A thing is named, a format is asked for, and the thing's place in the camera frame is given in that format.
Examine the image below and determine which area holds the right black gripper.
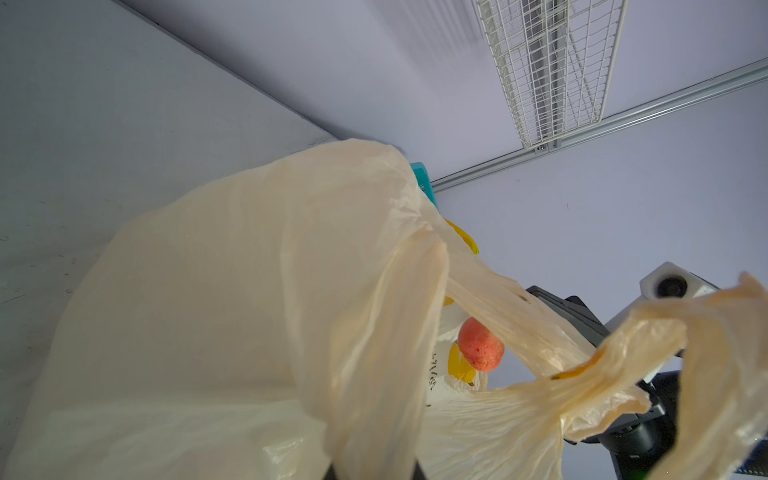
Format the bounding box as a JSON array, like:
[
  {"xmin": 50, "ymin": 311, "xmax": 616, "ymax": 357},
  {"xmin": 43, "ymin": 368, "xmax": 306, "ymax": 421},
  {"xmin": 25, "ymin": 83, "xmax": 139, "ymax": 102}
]
[{"xmin": 525, "ymin": 285, "xmax": 768, "ymax": 480}]

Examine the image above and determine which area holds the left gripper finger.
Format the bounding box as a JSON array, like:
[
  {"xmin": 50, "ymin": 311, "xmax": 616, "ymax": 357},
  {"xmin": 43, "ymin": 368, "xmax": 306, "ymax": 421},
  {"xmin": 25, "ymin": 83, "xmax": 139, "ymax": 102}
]
[{"xmin": 323, "ymin": 459, "xmax": 427, "ymax": 480}]

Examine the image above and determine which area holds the red fake strawberry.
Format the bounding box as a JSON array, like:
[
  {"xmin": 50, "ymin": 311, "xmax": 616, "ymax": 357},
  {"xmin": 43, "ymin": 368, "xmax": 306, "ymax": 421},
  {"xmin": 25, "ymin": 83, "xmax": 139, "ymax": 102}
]
[{"xmin": 457, "ymin": 317, "xmax": 505, "ymax": 373}]

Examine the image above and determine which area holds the cream banana print plastic bag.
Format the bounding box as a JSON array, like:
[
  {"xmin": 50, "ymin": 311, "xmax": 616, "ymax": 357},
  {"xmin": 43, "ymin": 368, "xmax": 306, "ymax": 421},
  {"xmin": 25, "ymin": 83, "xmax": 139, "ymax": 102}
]
[{"xmin": 5, "ymin": 140, "xmax": 767, "ymax": 479}]

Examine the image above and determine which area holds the teal plastic fruit basket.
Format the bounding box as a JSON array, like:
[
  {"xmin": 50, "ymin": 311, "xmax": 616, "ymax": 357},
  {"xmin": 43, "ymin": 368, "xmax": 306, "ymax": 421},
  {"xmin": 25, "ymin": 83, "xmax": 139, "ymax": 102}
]
[{"xmin": 410, "ymin": 162, "xmax": 437, "ymax": 206}]

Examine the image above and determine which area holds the yellow fake banana bunch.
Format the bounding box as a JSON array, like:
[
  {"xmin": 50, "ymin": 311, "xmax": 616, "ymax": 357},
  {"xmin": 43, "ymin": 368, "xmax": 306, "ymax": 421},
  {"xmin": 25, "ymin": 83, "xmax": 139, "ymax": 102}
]
[{"xmin": 445, "ymin": 220, "xmax": 480, "ymax": 255}]

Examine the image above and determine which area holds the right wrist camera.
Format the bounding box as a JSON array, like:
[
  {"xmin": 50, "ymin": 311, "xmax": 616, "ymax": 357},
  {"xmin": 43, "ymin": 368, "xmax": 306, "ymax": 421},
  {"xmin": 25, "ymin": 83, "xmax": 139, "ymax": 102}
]
[{"xmin": 605, "ymin": 262, "xmax": 719, "ymax": 335}]

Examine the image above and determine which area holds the aluminium frame back bar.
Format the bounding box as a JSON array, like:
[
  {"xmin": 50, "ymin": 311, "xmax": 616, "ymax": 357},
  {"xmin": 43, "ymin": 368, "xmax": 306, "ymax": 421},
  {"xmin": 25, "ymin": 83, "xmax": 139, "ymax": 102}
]
[{"xmin": 432, "ymin": 59, "xmax": 767, "ymax": 193}]

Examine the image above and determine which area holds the white wire wall basket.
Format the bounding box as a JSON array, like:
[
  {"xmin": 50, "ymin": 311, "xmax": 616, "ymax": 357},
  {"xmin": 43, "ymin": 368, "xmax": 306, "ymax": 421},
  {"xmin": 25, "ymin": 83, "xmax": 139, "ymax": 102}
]
[{"xmin": 475, "ymin": 0, "xmax": 627, "ymax": 149}]

